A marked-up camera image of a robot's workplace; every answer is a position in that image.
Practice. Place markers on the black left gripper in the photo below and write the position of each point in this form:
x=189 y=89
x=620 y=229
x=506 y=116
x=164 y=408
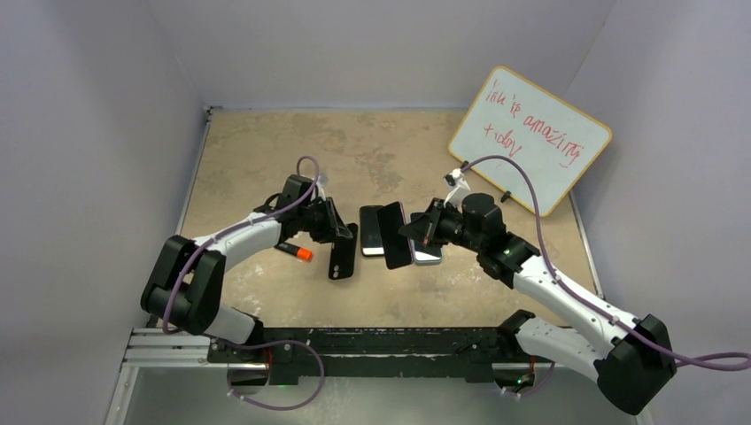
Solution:
x=333 y=227

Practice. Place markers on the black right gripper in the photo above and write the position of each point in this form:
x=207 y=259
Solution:
x=423 y=228

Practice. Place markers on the small black phone case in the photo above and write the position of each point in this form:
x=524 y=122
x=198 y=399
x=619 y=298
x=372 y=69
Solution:
x=343 y=253

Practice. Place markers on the light blue phone case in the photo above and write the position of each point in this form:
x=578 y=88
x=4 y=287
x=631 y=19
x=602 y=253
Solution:
x=421 y=237

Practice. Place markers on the black phone silver frame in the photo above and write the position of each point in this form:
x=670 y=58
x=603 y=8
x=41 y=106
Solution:
x=371 y=244

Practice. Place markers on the black phone dark frame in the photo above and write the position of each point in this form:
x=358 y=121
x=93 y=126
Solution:
x=426 y=255

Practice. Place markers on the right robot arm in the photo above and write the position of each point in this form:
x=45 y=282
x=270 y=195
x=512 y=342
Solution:
x=602 y=342

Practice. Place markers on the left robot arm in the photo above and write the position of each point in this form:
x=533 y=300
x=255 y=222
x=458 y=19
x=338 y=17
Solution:
x=185 y=285

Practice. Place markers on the black orange highlighter marker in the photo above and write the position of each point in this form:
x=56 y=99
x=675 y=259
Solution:
x=295 y=250

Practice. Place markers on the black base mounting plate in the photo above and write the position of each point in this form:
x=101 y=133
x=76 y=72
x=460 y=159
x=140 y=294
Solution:
x=475 y=355

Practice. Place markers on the whiteboard with red writing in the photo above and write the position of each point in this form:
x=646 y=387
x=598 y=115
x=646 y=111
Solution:
x=526 y=141

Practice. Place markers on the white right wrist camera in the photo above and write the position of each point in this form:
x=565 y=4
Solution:
x=458 y=187

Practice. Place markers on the aluminium frame rail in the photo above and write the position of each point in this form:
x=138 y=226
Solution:
x=168 y=378

